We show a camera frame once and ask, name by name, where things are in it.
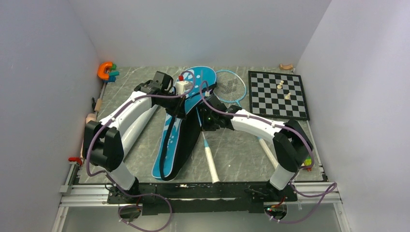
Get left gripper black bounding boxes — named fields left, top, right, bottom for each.
left=157, top=91, right=187, bottom=120

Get blue badminton racket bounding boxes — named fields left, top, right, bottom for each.
left=214, top=70, right=280, bottom=170
left=196, top=109, right=220, bottom=184

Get blue racket carry bag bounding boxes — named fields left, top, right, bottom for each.
left=151, top=66, right=217, bottom=181

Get blue badminton racket front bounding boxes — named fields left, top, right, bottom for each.
left=196, top=109, right=220, bottom=184

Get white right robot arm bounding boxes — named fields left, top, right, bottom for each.
left=201, top=95, right=313, bottom=201

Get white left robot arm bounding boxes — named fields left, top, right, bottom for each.
left=83, top=70, right=196, bottom=203

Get green teal toy blocks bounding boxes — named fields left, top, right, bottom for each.
left=103, top=64, right=119, bottom=83

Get orange letter C toy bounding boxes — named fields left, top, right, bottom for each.
left=97, top=61, right=113, bottom=81

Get black white chessboard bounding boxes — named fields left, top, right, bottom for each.
left=248, top=71, right=310, bottom=121

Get beige chess pawn rear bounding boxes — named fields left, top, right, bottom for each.
left=277, top=80, right=284, bottom=89

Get beige chess pawn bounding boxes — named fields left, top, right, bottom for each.
left=277, top=80, right=284, bottom=89
left=284, top=92, right=291, bottom=100

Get beige toy microphone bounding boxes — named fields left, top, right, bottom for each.
left=80, top=113, right=97, bottom=158

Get beige chess pawn front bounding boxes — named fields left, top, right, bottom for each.
left=284, top=92, right=291, bottom=100

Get wooden arch block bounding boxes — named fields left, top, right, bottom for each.
left=279, top=63, right=293, bottom=70

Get colourful brick toy car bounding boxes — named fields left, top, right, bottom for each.
left=302, top=157, right=314, bottom=172

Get red clamp knob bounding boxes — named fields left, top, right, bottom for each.
left=68, top=157, right=83, bottom=166

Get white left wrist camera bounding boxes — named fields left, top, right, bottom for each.
left=174, top=75, right=193, bottom=95

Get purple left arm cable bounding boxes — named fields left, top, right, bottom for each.
left=86, top=70, right=197, bottom=232

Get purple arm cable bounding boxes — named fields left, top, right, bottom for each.
left=199, top=80, right=337, bottom=225
left=86, top=70, right=197, bottom=232

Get wooden handled tool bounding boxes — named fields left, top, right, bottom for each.
left=91, top=83, right=107, bottom=114

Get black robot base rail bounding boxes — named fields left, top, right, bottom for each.
left=107, top=181, right=298, bottom=216

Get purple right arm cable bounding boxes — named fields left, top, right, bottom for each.
left=199, top=80, right=337, bottom=225

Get aluminium frame rail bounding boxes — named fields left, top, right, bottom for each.
left=51, top=160, right=353, bottom=232

